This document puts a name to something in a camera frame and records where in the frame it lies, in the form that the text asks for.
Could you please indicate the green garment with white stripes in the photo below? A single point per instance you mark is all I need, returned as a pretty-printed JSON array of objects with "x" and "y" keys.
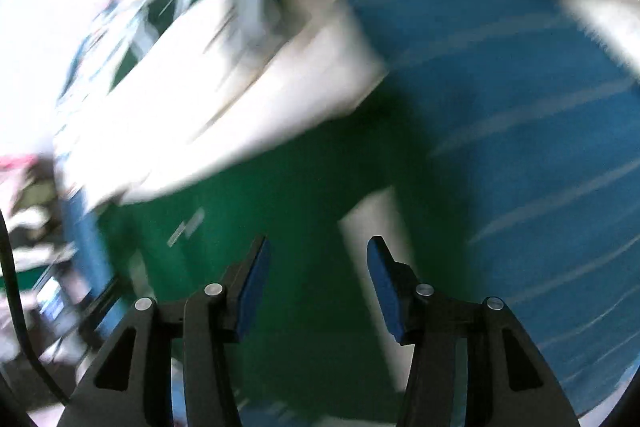
[{"x": 300, "y": 207}]

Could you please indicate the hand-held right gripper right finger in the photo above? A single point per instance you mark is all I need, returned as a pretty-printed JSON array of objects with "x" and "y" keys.
[{"x": 382, "y": 287}]

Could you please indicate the blue striped plaid bedsheet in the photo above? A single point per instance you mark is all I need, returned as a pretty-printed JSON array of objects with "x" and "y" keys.
[{"x": 500, "y": 107}]

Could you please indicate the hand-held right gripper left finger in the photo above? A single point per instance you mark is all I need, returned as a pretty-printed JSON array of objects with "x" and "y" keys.
[{"x": 255, "y": 287}]

